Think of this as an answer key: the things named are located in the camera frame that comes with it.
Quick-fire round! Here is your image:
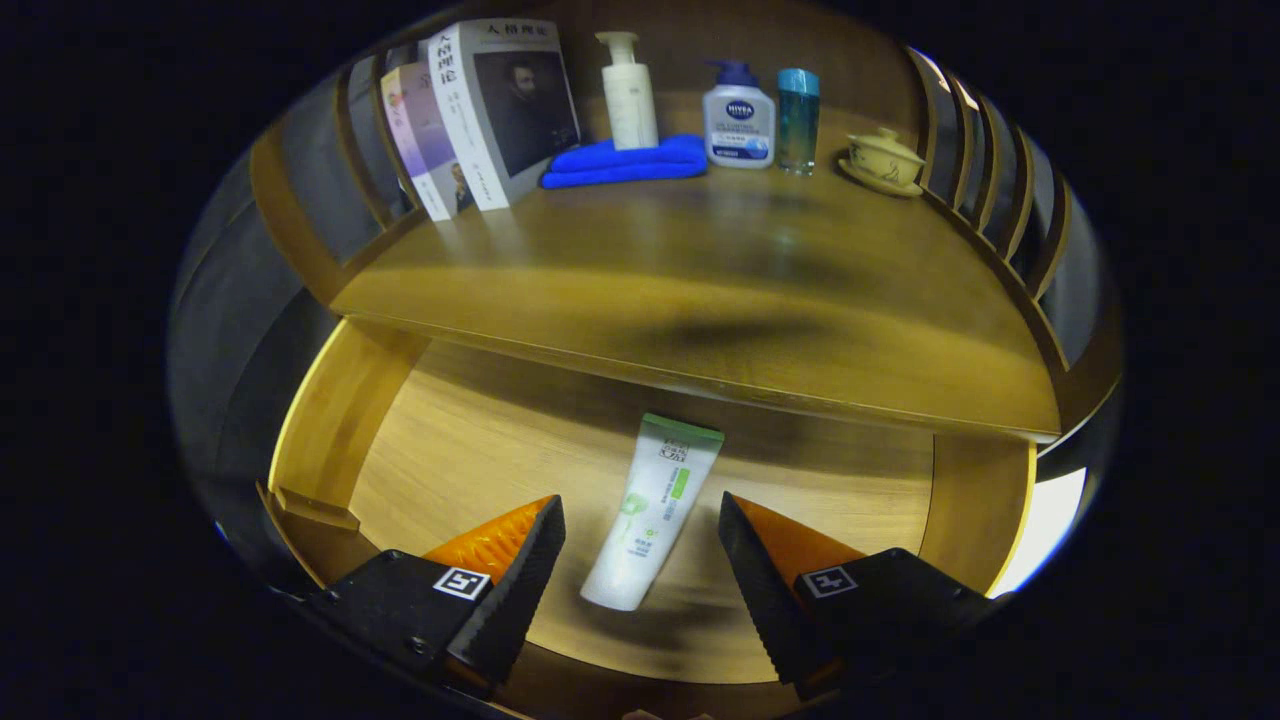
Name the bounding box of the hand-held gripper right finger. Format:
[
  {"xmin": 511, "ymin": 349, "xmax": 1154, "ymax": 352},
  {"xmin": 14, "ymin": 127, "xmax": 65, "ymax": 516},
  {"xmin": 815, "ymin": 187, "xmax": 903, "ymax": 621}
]
[{"xmin": 717, "ymin": 491, "xmax": 1011, "ymax": 701}]

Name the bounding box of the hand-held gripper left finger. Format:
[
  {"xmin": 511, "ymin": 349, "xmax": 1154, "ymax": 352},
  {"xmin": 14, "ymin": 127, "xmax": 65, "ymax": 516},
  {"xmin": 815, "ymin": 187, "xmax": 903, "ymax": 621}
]
[{"xmin": 300, "ymin": 494, "xmax": 567, "ymax": 701}]

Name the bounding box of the white and green tube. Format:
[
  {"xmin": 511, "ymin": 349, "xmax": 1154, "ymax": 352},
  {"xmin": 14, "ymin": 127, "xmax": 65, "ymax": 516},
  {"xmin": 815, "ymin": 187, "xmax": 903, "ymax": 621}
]
[{"xmin": 580, "ymin": 413, "xmax": 726, "ymax": 612}]

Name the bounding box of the wooden drawer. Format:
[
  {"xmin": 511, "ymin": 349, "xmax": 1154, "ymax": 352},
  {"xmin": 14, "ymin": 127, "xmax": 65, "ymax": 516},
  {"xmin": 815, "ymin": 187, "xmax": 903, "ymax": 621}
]
[{"xmin": 255, "ymin": 318, "xmax": 1041, "ymax": 720}]

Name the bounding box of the wooden countertop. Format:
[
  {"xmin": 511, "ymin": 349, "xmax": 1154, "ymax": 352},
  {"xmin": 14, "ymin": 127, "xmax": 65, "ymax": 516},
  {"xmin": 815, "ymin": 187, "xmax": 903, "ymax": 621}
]
[{"xmin": 330, "ymin": 165, "xmax": 1061, "ymax": 441}]

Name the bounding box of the wooden cabinet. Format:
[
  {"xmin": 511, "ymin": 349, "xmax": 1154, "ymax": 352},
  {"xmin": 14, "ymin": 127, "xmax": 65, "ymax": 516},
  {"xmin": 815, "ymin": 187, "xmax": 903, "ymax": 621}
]
[{"xmin": 170, "ymin": 0, "xmax": 1121, "ymax": 501}]

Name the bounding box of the white table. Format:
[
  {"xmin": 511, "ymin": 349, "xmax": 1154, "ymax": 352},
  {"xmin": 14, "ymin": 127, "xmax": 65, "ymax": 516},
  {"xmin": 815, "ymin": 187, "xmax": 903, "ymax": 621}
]
[{"xmin": 985, "ymin": 468, "xmax": 1088, "ymax": 599}]

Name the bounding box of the blue folded cloth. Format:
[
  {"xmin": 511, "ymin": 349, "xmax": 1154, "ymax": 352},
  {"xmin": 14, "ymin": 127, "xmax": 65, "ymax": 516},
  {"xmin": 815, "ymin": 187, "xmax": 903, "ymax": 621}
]
[{"xmin": 540, "ymin": 134, "xmax": 709, "ymax": 190}]

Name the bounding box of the yellow lidded teacup with saucer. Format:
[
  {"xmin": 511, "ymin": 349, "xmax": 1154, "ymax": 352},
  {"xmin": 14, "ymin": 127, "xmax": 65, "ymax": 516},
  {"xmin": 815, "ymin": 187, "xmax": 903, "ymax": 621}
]
[{"xmin": 838, "ymin": 127, "xmax": 927, "ymax": 198}]

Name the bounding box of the thin purple book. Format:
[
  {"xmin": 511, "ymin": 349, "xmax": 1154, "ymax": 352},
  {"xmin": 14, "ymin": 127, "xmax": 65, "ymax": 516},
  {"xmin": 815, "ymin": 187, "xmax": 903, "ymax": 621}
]
[{"xmin": 380, "ymin": 62, "xmax": 476, "ymax": 222}]

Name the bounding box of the white bottle with blue pump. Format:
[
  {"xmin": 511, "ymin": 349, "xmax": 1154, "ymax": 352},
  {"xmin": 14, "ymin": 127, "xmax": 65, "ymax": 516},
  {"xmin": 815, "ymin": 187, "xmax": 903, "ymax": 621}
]
[{"xmin": 702, "ymin": 59, "xmax": 777, "ymax": 169}]

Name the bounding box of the teal bottle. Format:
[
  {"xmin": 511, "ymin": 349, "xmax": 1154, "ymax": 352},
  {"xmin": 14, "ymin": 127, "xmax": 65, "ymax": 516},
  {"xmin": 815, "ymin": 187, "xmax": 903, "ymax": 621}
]
[{"xmin": 777, "ymin": 68, "xmax": 821, "ymax": 177}]

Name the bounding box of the thick white book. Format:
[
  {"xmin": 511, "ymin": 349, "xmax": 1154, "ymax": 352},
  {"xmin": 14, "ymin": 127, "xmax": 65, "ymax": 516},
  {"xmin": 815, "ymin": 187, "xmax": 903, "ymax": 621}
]
[{"xmin": 428, "ymin": 18, "xmax": 582, "ymax": 212}]

